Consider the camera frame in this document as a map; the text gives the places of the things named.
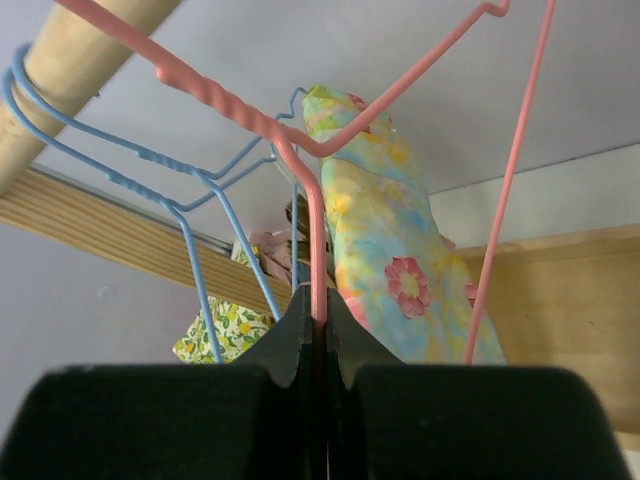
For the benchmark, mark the yellow lemon print skirt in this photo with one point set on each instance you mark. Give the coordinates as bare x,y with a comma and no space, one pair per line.
237,329

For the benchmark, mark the pastel floral skirt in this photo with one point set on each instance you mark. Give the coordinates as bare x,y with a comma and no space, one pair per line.
400,278

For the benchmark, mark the pink wire hanger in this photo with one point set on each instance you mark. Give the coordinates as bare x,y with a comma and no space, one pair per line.
175,73

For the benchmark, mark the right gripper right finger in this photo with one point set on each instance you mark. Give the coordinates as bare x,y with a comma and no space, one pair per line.
391,420

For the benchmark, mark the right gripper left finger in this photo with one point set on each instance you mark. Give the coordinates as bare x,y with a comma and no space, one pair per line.
250,419

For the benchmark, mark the pink pleated skirt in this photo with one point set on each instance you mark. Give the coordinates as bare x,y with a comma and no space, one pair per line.
273,253

